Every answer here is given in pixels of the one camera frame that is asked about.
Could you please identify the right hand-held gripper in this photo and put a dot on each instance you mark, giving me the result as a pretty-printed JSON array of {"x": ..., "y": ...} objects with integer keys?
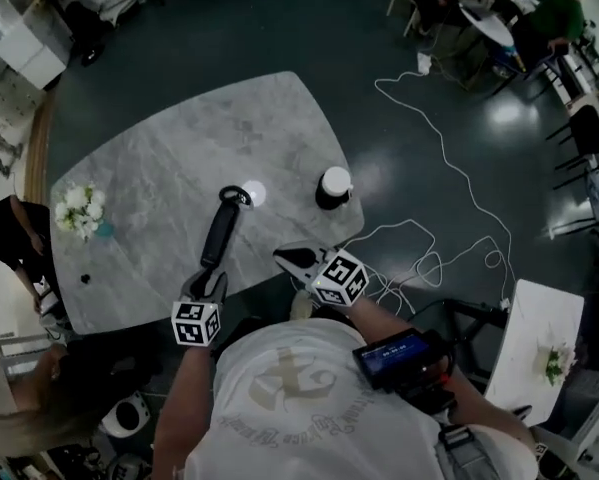
[{"x": 340, "y": 278}]

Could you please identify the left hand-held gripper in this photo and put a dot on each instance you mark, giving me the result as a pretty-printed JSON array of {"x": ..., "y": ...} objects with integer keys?
[{"x": 195, "y": 323}]

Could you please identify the person's left forearm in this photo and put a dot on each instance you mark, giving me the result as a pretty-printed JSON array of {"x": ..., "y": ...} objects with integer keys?
[{"x": 179, "y": 398}]

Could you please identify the person's right forearm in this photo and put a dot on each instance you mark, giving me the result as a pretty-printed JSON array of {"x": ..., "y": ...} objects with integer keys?
[{"x": 379, "y": 320}]

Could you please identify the person's light shoe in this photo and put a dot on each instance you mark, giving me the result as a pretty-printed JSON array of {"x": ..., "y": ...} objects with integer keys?
[{"x": 301, "y": 307}]

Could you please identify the black container with white lid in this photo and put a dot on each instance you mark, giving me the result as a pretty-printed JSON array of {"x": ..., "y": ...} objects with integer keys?
[{"x": 333, "y": 190}]

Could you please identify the teal vase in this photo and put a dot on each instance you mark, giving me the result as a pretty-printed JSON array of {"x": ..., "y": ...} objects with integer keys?
[{"x": 105, "y": 229}]

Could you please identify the small black knob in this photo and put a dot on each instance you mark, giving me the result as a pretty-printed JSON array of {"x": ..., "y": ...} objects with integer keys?
[{"x": 85, "y": 278}]

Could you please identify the grey marble table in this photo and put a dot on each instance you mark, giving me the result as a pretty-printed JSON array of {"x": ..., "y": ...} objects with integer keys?
[{"x": 179, "y": 143}]

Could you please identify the person's white printed shirt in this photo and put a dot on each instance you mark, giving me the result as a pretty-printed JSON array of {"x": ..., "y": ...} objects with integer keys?
[{"x": 299, "y": 408}]

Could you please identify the white flower bouquet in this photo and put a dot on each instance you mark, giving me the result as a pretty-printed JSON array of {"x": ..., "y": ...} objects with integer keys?
[{"x": 79, "y": 208}]

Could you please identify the white round appliance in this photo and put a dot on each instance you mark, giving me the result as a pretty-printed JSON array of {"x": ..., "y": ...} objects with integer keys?
[{"x": 125, "y": 413}]

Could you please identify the white power strip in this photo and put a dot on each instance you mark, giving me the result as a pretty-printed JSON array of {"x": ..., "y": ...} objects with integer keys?
[{"x": 423, "y": 63}]

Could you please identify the white side table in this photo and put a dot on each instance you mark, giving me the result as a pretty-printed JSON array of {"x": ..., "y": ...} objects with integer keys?
[{"x": 534, "y": 328}]

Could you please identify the small pale flower bouquet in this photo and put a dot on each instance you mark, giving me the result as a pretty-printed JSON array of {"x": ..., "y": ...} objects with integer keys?
[{"x": 559, "y": 363}]

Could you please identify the black chair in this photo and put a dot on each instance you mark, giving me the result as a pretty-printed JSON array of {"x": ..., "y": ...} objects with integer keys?
[
  {"x": 591, "y": 203},
  {"x": 584, "y": 135}
]

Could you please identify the white cabinet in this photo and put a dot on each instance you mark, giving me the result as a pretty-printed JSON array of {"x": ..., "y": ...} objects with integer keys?
[{"x": 26, "y": 43}]

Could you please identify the white round table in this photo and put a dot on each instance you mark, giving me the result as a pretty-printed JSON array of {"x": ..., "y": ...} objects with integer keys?
[{"x": 486, "y": 18}]

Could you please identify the white storage box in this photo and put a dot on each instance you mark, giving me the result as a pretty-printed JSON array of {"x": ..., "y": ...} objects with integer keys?
[{"x": 591, "y": 413}]

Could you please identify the black metal frame stand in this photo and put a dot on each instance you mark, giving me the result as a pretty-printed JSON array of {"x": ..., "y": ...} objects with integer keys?
[{"x": 471, "y": 318}]

